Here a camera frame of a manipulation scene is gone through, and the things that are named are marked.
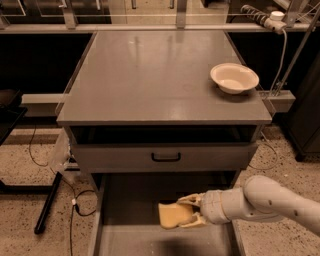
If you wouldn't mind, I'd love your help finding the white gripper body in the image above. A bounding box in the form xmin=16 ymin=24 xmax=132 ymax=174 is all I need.
xmin=200 ymin=190 xmax=229 ymax=224

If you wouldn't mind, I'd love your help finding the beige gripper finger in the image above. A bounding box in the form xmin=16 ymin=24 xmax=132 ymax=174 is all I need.
xmin=179 ymin=212 xmax=207 ymax=228
xmin=177 ymin=193 xmax=204 ymax=207

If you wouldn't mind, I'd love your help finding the yellow sponge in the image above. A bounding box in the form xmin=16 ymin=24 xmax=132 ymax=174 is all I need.
xmin=158 ymin=203 xmax=193 ymax=229

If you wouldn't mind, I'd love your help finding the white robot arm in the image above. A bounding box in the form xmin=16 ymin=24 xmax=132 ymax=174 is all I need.
xmin=177 ymin=175 xmax=320 ymax=236

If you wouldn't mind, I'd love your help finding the grey top drawer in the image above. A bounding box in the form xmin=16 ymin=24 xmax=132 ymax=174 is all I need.
xmin=72 ymin=143 xmax=257 ymax=173

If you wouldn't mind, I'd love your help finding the open grey middle drawer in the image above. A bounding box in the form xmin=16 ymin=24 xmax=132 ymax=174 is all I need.
xmin=88 ymin=172 xmax=245 ymax=256

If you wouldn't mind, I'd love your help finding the grey drawer cabinet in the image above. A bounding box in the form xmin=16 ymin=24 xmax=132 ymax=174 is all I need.
xmin=55 ymin=30 xmax=274 ymax=256

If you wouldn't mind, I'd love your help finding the dark cabinet at right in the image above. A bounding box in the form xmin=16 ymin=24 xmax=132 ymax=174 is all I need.
xmin=289 ymin=57 xmax=320 ymax=162

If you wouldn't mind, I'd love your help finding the white bowl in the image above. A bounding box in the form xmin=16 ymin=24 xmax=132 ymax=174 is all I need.
xmin=210 ymin=63 xmax=259 ymax=95

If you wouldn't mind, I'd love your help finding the clear plastic bag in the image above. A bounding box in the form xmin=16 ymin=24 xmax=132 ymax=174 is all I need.
xmin=49 ymin=129 xmax=80 ymax=178

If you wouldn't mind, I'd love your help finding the black table leg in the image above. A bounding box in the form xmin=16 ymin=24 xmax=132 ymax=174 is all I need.
xmin=34 ymin=172 xmax=62 ymax=235

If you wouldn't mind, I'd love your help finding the white striped power strip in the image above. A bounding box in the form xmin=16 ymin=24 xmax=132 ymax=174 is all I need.
xmin=240 ymin=5 xmax=286 ymax=34

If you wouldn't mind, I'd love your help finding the black side table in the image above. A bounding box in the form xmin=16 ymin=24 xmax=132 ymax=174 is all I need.
xmin=0 ymin=89 xmax=27 ymax=145

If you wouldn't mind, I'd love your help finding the black drawer handle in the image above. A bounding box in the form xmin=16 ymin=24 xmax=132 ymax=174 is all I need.
xmin=151 ymin=152 xmax=181 ymax=162

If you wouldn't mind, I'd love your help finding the white cable at right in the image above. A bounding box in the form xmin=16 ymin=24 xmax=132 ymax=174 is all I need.
xmin=248 ymin=131 xmax=280 ymax=172

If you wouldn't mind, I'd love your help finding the grey metal rail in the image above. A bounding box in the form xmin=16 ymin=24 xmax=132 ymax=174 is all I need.
xmin=0 ymin=22 xmax=314 ymax=34

